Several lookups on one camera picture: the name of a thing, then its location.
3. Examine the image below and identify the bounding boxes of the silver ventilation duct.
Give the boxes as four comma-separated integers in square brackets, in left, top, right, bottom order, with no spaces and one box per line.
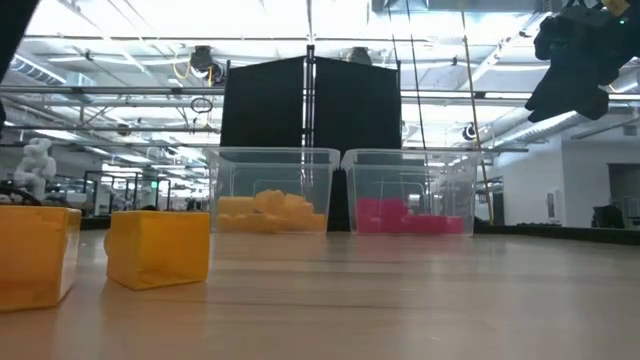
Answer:
[492,102,640,147]

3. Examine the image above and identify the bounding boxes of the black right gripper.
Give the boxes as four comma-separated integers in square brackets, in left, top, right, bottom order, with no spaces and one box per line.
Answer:
[524,5,631,124]

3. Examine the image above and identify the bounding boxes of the large yellow building block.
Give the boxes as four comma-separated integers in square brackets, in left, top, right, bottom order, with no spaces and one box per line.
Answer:
[0,204,83,315]

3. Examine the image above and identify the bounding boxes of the black metal rack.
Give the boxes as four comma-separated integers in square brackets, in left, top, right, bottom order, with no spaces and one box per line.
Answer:
[82,169,174,211]

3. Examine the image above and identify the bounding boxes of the clear plastic bin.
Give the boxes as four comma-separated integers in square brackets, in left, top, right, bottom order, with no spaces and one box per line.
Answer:
[203,146,341,235]
[340,147,484,237]

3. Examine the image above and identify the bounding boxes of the black metal table frame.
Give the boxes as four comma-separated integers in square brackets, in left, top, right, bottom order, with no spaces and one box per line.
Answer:
[79,214,640,246]

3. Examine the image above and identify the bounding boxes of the white robot figure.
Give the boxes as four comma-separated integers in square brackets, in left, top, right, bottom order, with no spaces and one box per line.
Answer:
[13,137,58,202]

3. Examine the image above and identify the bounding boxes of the white wall box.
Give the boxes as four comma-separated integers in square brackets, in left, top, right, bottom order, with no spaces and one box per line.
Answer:
[546,188,564,222]

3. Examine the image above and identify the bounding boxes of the black hanging cable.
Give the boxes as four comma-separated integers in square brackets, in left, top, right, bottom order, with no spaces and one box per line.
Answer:
[405,0,427,151]

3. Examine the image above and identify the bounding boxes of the black folding screen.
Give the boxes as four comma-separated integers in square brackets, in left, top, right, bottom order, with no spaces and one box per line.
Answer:
[219,44,403,232]

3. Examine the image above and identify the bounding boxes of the black office chair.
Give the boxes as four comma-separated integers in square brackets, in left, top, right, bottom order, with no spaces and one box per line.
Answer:
[591,204,626,230]

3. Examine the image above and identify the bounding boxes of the yellow hanging cable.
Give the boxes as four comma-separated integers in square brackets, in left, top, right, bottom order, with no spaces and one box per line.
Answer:
[459,0,495,226]

